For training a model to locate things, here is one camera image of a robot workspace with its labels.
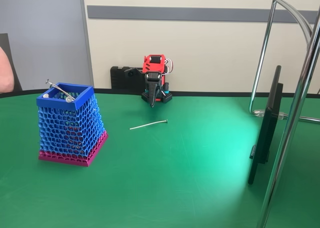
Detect thin white rod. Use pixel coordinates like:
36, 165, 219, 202
129, 119, 169, 131

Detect person's bare forearm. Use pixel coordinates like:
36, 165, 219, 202
0, 45, 16, 94

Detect blue and magenta mesh basket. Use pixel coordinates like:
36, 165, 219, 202
36, 82, 109, 168

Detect thin white and tan cables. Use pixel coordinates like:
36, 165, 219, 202
45, 79, 76, 101

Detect green cloth with black border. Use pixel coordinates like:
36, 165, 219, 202
0, 87, 320, 228

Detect clear plastic clip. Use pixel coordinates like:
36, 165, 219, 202
253, 108, 288, 121

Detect black LED light panel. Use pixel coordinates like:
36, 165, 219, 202
247, 65, 284, 186

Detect chrome tube stand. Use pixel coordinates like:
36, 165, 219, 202
248, 0, 320, 228

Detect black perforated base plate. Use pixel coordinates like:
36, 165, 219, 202
141, 89, 174, 104

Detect grey wall rail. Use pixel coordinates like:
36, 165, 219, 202
86, 4, 320, 24

